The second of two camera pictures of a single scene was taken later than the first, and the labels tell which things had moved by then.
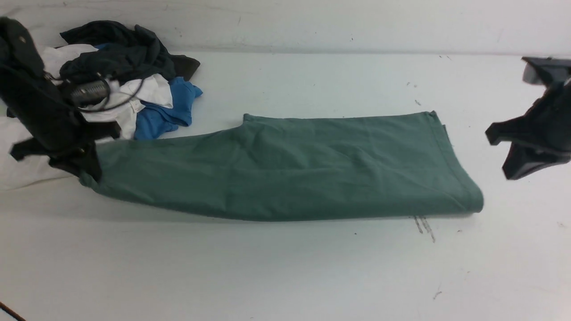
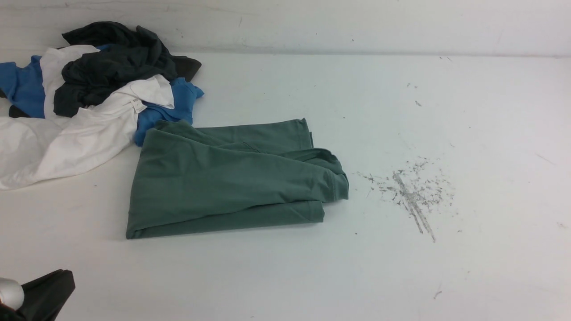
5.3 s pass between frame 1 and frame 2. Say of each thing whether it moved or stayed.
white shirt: stayed
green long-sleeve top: moved
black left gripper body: moved
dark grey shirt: stayed
